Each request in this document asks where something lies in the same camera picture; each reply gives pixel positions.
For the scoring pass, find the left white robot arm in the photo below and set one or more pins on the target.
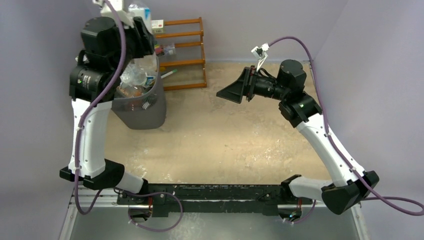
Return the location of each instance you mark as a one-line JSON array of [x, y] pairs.
[[92, 93]]

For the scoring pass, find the grey mesh waste bin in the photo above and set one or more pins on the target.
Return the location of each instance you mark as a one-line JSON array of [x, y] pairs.
[[145, 112]]

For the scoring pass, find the pack of coloured markers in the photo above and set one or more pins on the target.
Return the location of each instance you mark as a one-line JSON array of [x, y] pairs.
[[159, 50]]

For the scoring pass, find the wooden slatted shelf rack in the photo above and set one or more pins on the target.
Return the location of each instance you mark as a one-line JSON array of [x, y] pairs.
[[190, 58]]

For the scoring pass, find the crushed bottle blue white label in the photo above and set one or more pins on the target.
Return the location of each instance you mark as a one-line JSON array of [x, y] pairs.
[[138, 75]]

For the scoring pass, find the green and white marker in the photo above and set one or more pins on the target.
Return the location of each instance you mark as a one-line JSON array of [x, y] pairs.
[[167, 74]]

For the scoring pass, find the amber tea bottle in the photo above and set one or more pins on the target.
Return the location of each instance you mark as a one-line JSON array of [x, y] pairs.
[[130, 91]]

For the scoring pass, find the clear bottle white cap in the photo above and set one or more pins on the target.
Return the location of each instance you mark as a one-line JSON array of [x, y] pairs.
[[137, 8]]

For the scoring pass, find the white and red box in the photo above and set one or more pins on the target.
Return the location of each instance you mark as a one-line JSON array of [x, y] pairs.
[[158, 26]]

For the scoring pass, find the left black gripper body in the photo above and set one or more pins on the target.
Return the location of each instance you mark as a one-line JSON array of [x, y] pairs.
[[133, 46]]

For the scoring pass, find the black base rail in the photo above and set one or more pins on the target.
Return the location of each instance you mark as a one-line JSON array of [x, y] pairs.
[[265, 199]]

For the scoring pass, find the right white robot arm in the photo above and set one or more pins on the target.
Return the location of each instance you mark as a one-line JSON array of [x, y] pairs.
[[349, 180]]

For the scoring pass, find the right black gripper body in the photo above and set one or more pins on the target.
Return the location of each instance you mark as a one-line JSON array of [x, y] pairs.
[[249, 84]]

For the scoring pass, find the clear jar of clips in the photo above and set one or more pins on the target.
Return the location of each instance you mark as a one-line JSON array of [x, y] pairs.
[[169, 49]]

